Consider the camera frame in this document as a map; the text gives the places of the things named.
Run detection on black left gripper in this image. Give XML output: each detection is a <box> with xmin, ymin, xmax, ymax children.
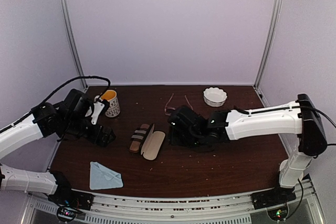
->
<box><xmin>63</xmin><ymin>115</ymin><xmax>116</xmax><ymax>147</ymax></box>

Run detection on brown plaid glasses case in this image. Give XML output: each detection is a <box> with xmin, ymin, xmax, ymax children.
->
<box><xmin>128</xmin><ymin>124</ymin><xmax>151</xmax><ymax>153</ymax></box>

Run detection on black quilted glasses case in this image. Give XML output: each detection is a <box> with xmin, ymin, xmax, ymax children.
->
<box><xmin>140</xmin><ymin>123</ymin><xmax>166</xmax><ymax>161</ymax></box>

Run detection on light blue cloth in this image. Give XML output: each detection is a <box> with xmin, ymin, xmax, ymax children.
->
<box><xmin>89</xmin><ymin>162</ymin><xmax>124</xmax><ymax>190</ymax></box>

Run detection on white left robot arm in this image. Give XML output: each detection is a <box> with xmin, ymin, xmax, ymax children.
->
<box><xmin>1</xmin><ymin>89</ymin><xmax>116</xmax><ymax>205</ymax></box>

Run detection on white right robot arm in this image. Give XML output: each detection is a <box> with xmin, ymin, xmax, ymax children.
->
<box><xmin>167</xmin><ymin>94</ymin><xmax>328</xmax><ymax>204</ymax></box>

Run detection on white floral mug yellow inside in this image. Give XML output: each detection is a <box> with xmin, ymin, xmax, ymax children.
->
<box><xmin>95</xmin><ymin>90</ymin><xmax>121</xmax><ymax>118</ymax></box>

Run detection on white fluted ceramic bowl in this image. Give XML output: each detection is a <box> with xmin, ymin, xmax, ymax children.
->
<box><xmin>203</xmin><ymin>87</ymin><xmax>228</xmax><ymax>108</ymax></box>

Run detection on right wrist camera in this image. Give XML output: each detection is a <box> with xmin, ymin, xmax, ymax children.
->
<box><xmin>167</xmin><ymin>105</ymin><xmax>205</xmax><ymax>130</ymax></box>

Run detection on pink frame sunglasses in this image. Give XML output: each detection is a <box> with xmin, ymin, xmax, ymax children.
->
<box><xmin>164</xmin><ymin>93</ymin><xmax>193</xmax><ymax>116</ymax></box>

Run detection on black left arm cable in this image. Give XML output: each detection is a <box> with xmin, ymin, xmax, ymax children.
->
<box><xmin>10</xmin><ymin>76</ymin><xmax>111</xmax><ymax>125</ymax></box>

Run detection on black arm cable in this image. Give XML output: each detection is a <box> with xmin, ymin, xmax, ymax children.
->
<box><xmin>285</xmin><ymin>99</ymin><xmax>336</xmax><ymax>217</ymax></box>
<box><xmin>10</xmin><ymin>76</ymin><xmax>111</xmax><ymax>125</ymax></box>

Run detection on front aluminium rail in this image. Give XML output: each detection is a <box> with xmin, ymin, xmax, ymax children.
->
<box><xmin>26</xmin><ymin>188</ymin><xmax>326</xmax><ymax>224</ymax></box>

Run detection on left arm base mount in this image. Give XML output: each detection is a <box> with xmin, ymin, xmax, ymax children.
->
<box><xmin>47</xmin><ymin>190</ymin><xmax>94</xmax><ymax>223</ymax></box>

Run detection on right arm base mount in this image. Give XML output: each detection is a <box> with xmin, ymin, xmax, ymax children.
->
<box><xmin>251</xmin><ymin>187</ymin><xmax>296</xmax><ymax>222</ymax></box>

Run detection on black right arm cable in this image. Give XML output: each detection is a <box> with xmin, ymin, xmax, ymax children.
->
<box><xmin>285</xmin><ymin>99</ymin><xmax>336</xmax><ymax>217</ymax></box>

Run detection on left aluminium frame post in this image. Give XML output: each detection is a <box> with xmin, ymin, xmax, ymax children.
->
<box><xmin>60</xmin><ymin>0</ymin><xmax>84</xmax><ymax>77</ymax></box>

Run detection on aluminium frame post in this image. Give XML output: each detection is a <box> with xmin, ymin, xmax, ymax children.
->
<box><xmin>253</xmin><ymin>0</ymin><xmax>287</xmax><ymax>89</ymax></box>
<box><xmin>60</xmin><ymin>0</ymin><xmax>84</xmax><ymax>77</ymax></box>

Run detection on right aluminium frame post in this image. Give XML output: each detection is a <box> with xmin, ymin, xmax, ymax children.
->
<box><xmin>253</xmin><ymin>0</ymin><xmax>287</xmax><ymax>89</ymax></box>

